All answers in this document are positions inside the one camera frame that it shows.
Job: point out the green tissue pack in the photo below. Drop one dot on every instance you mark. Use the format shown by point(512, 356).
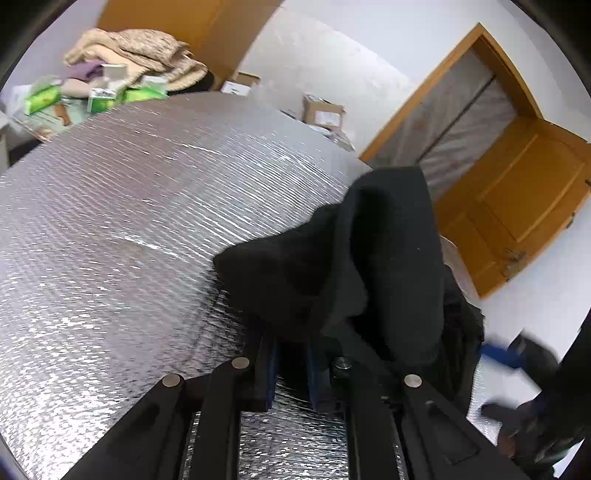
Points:
point(42, 99)

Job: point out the orange wooden wardrobe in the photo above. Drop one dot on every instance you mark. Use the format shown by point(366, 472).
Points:
point(219, 33)

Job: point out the green white carton box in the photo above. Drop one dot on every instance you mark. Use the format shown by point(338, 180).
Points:
point(101, 100)

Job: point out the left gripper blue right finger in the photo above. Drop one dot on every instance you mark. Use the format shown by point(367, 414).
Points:
point(328, 368)

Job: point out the brown cardboard box with label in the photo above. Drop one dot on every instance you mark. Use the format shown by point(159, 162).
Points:
point(322, 113)

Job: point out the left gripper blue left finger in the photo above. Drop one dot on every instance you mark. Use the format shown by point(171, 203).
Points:
point(264, 376)

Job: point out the beige floral blanket pile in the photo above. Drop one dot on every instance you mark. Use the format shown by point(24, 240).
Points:
point(144, 52)

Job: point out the translucent plastic door curtain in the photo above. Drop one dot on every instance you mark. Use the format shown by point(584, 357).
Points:
point(455, 124)

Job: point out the orange wooden door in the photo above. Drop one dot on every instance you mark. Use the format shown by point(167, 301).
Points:
point(515, 200)

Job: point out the white small cardboard box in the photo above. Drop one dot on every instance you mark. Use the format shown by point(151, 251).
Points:
point(240, 84)

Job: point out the black garment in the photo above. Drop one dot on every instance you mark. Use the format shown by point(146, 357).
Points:
point(365, 277)

